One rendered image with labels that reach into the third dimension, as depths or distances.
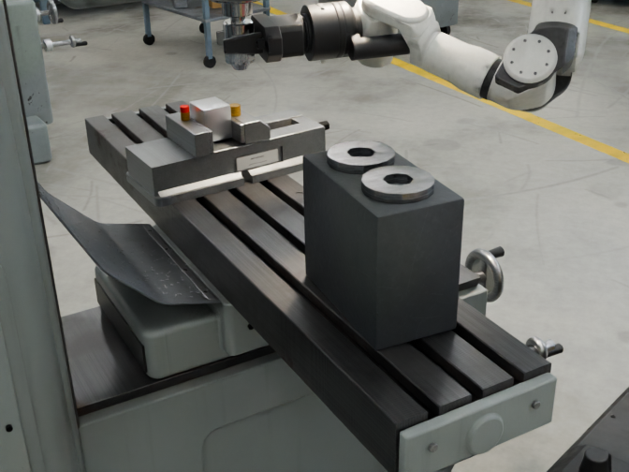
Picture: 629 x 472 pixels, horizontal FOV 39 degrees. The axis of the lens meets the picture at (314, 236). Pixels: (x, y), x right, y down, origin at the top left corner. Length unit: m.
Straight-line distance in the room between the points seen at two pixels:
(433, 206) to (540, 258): 2.38
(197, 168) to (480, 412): 0.72
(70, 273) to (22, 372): 2.14
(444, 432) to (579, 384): 1.75
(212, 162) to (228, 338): 0.32
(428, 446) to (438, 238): 0.25
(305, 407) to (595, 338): 1.56
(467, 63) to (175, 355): 0.64
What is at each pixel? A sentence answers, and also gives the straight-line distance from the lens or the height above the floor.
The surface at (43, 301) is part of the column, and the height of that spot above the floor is 0.98.
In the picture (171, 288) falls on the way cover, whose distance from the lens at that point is 1.40.
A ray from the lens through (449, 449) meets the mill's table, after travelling 1.07.
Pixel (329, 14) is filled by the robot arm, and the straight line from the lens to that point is 1.43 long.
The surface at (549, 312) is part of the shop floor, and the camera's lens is 3.10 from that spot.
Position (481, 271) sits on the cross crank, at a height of 0.67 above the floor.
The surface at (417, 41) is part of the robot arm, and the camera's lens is 1.42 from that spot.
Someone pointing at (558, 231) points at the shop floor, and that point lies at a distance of 3.64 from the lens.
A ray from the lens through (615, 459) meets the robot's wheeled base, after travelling 1.56.
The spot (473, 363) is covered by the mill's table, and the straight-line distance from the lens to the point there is 1.11.
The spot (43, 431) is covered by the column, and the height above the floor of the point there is 0.79.
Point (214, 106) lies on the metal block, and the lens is 1.58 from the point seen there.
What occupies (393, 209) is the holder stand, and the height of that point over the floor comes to 1.15.
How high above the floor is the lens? 1.59
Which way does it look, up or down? 27 degrees down
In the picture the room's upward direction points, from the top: 1 degrees counter-clockwise
